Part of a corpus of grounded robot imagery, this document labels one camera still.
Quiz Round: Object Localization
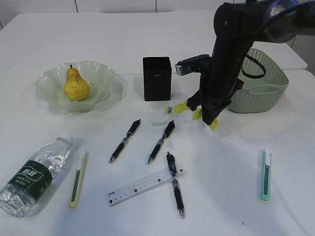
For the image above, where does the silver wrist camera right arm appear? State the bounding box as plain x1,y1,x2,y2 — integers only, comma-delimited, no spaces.
175,54,211,76

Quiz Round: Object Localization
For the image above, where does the black pen on ruler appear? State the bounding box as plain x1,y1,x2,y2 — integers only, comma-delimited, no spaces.
166,152,185,219

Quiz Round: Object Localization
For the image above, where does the black pen left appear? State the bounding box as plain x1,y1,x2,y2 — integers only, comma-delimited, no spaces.
109,119,141,164

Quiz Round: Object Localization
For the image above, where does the black square pen holder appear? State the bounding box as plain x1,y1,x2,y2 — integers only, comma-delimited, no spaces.
143,57,172,101

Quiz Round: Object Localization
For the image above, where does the black pen middle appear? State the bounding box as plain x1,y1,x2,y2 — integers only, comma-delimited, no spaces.
147,120,175,165

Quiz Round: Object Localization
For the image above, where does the yellow waste paper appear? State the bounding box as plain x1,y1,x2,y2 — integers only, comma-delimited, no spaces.
164,101,220,132

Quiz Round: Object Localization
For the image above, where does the green woven plastic basket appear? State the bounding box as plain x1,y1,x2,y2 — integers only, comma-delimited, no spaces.
228,48,289,114

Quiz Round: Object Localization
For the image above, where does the clear water bottle green label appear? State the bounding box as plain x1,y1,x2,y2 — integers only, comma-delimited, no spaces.
0,133,73,217

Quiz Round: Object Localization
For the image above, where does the clear plastic ruler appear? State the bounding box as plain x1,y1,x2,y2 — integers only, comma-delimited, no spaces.
106,168,174,207

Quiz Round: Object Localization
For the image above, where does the green wavy glass plate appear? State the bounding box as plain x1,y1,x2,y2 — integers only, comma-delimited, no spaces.
34,60,116,112

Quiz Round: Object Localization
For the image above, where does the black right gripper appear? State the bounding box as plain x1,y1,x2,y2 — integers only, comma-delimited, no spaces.
187,88,241,125

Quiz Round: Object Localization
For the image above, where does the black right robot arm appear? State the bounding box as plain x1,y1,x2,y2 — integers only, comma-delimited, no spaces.
183,0,315,125

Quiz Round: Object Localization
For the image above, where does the yellow utility knife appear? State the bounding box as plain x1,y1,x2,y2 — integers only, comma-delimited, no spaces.
68,151,90,208

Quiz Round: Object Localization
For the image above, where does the yellow pear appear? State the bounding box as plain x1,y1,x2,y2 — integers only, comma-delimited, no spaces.
63,64,90,101

